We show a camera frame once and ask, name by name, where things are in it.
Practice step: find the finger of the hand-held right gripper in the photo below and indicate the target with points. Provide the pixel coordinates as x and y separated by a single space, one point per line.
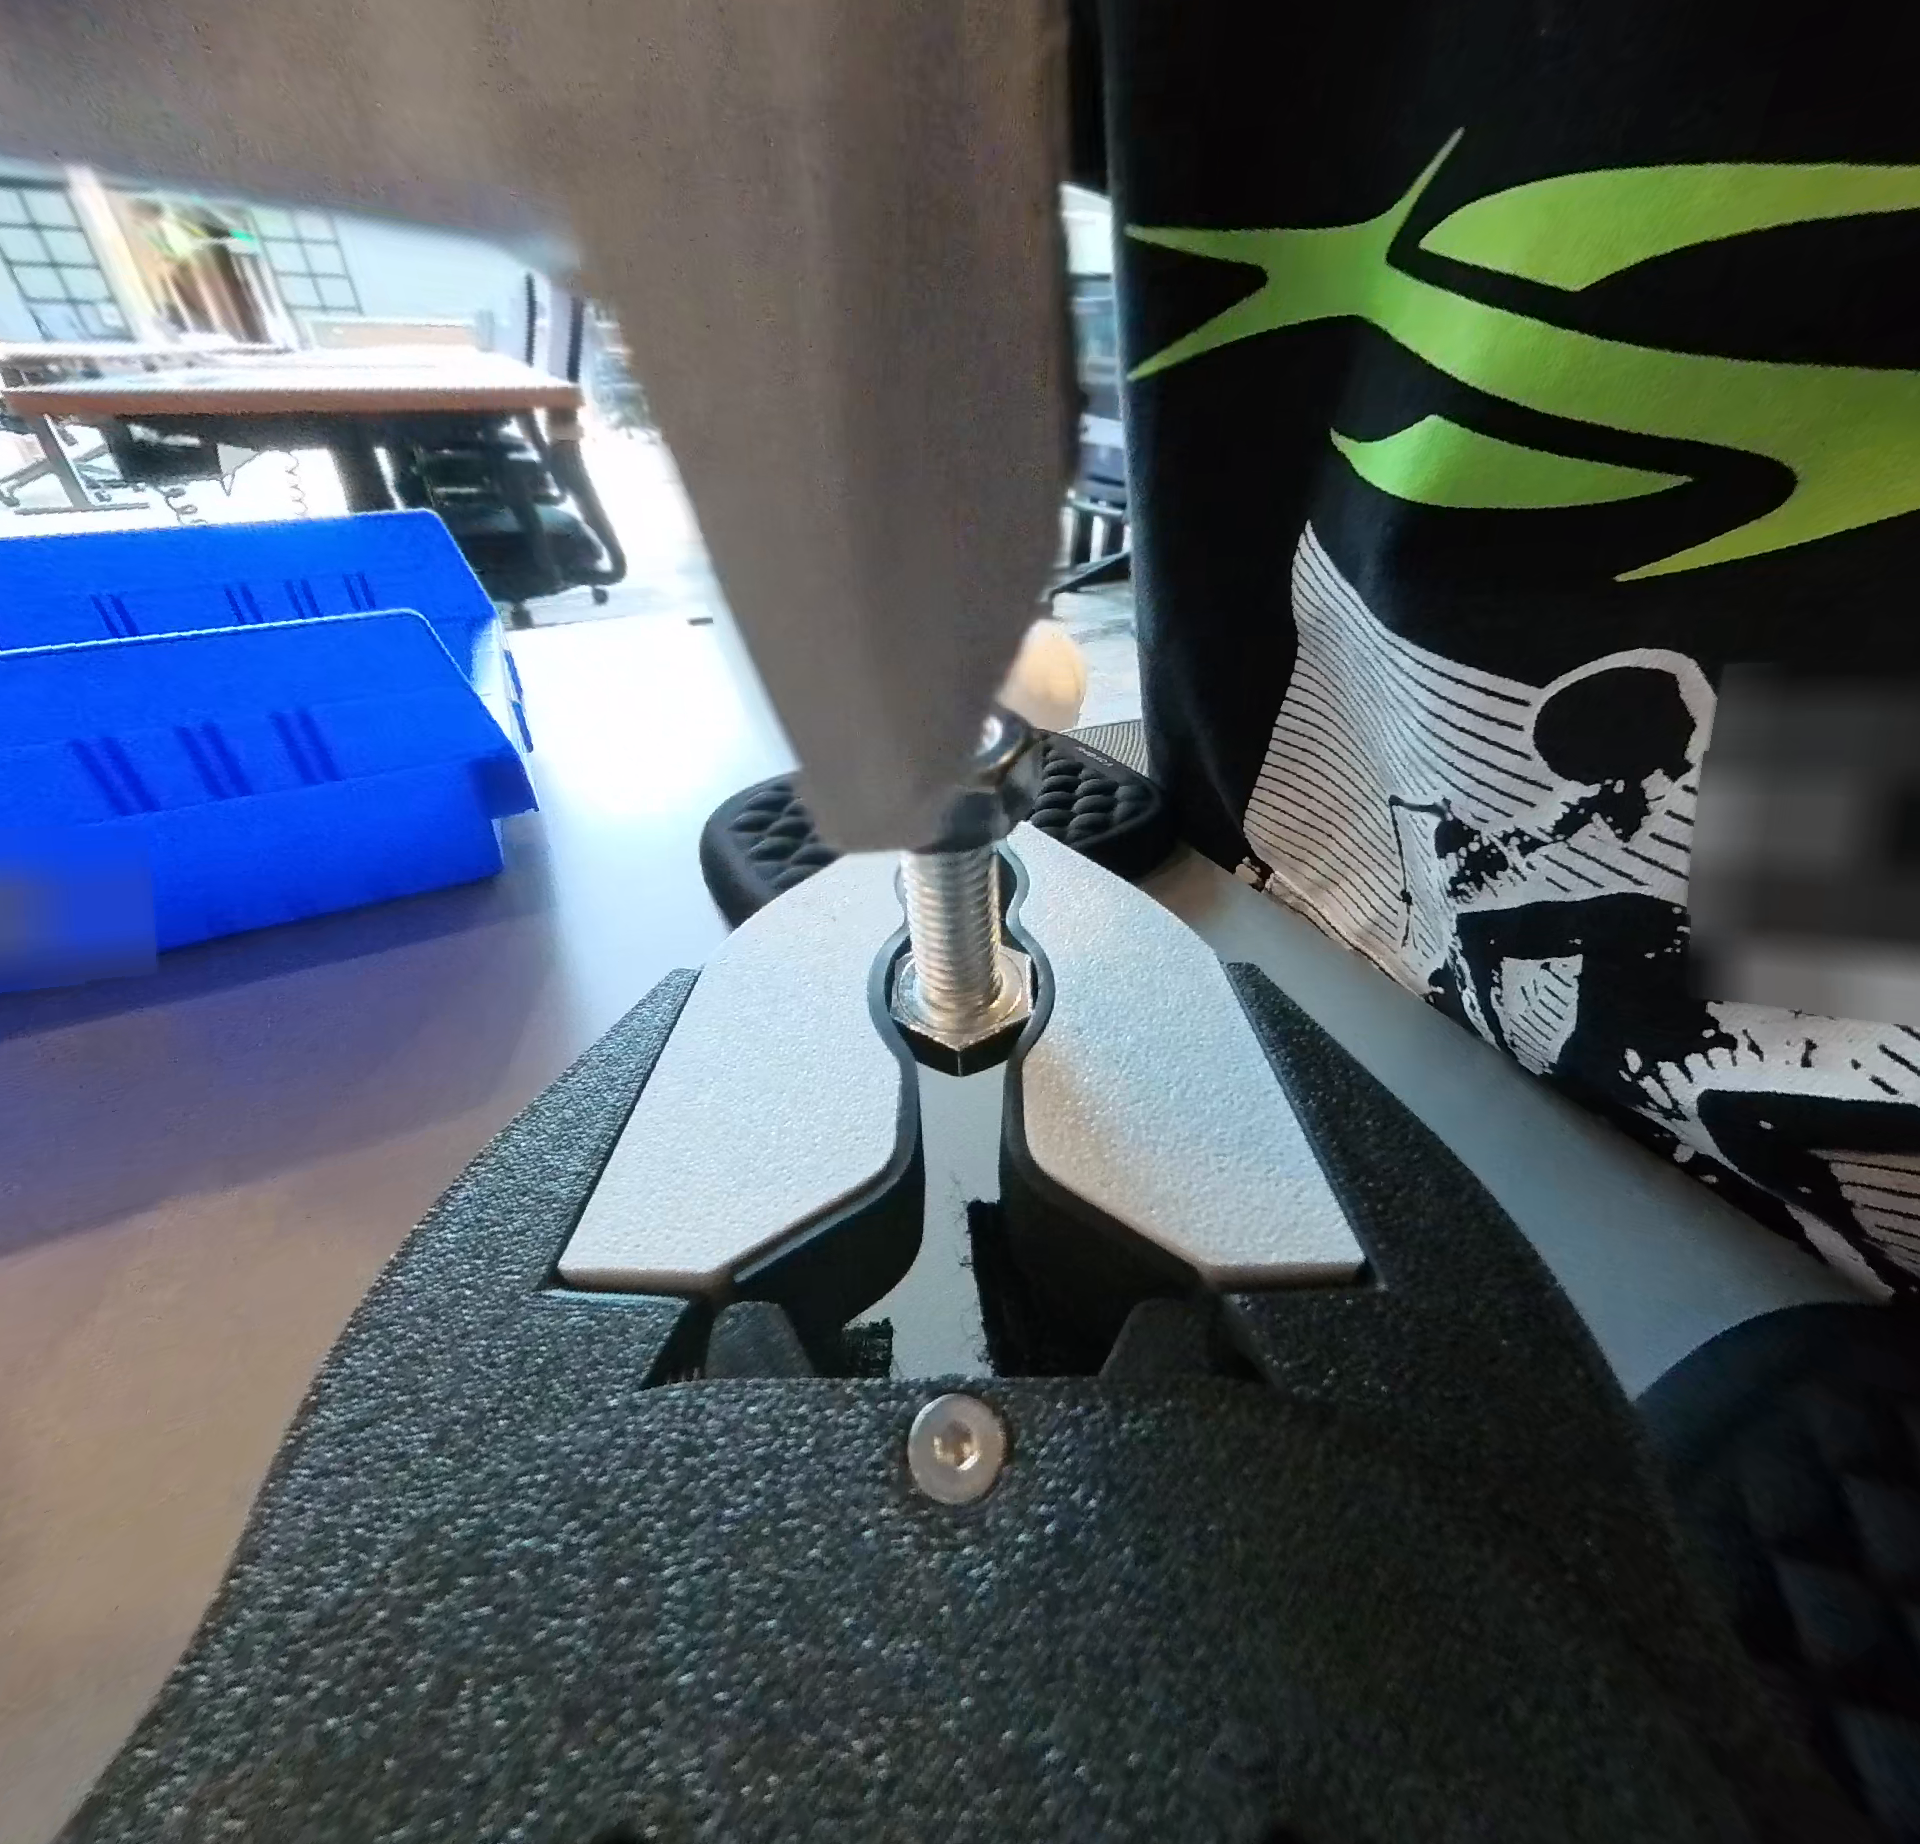
826 299

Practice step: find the wooden desk black legs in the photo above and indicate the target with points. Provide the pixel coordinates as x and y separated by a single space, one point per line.
300 397

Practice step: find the blue plastic bin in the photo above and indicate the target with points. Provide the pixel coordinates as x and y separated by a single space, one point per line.
300 766

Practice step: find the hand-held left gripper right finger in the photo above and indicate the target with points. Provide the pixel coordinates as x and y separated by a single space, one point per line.
1185 1126

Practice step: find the black office chair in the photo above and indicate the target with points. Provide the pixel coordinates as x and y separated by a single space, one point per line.
510 508

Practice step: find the silver hex bolt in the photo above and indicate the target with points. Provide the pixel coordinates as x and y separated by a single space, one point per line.
952 930

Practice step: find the silver hex nut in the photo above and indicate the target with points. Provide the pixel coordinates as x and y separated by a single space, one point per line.
1008 756

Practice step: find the white rounded lumpy object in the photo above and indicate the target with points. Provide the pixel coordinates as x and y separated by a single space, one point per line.
1053 676

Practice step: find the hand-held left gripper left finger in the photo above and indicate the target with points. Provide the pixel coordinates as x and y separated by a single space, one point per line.
750 1126

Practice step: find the black quilted wrist rest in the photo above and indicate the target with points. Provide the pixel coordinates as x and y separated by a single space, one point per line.
1800 1545
1096 811

